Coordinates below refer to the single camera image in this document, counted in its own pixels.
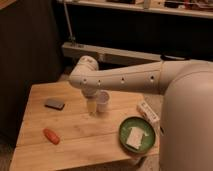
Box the wooden table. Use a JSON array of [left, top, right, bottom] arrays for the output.
[[9, 75, 165, 171]]

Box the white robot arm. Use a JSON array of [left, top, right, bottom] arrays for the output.
[[69, 56, 213, 171]]

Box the black handle object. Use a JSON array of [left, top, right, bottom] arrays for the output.
[[160, 54, 188, 61]]

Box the white rectangular box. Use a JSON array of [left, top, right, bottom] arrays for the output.
[[136, 101, 160, 125]]

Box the metal shelf rack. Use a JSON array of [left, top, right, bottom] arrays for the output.
[[56, 0, 213, 65]]

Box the green round plate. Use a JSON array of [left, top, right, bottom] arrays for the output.
[[119, 117, 156, 154]]

